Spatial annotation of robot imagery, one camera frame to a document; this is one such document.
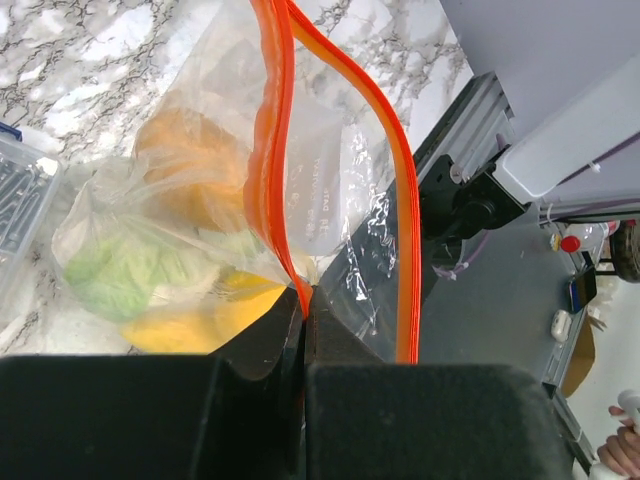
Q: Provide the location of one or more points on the yellow toy corn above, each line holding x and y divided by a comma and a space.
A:
178, 332

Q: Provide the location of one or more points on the yellow toy orange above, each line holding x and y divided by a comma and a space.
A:
199, 168

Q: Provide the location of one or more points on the clear zip top bag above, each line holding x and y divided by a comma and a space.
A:
273, 164

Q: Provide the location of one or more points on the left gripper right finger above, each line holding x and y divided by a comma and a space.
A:
370, 420

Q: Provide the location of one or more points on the clear plastic packet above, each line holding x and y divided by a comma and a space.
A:
29, 181

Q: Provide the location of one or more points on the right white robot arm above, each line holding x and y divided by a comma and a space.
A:
472, 178

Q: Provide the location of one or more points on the yellow toy lemon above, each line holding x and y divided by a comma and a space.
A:
247, 297

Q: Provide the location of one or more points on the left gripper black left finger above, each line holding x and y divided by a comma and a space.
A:
232, 414

